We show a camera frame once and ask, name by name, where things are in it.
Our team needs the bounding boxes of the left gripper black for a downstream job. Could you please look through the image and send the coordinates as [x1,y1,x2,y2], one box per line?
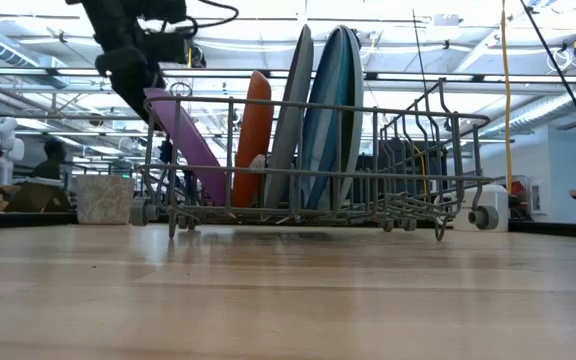
[94,30,208,125]

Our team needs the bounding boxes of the purple plate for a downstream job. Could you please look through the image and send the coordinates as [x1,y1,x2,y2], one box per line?
[143,87,228,208]

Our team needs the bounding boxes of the orange plate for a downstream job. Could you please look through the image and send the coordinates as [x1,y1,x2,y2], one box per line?
[231,70,274,209]

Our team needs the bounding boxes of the large grey plate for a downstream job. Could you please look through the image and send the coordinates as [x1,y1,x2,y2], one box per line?
[262,23,316,210]

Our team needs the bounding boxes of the large blue plate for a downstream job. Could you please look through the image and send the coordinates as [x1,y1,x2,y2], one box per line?
[299,24,357,211]

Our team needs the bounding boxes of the light blue plate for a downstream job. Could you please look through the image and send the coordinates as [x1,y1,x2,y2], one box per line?
[337,25,366,202]

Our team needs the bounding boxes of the grey patterned mug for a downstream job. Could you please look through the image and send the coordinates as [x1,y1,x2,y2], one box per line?
[72,174,136,226]

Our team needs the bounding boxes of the white robot figure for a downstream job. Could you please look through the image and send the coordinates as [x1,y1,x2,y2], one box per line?
[0,116,26,186]

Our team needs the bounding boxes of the black equipment cart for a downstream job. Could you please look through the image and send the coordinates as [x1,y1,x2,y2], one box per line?
[352,138,450,202]

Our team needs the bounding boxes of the black metal table frame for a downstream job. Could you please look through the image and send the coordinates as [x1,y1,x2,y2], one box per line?
[0,211,576,240]

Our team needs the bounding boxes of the long yellow cable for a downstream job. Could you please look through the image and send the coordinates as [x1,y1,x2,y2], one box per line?
[499,0,515,194]

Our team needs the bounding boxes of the grey wire dish rack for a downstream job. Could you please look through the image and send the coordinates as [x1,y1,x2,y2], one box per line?
[130,77,500,243]

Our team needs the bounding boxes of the long black cable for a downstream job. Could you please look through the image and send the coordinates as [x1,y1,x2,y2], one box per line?
[519,0,576,169]

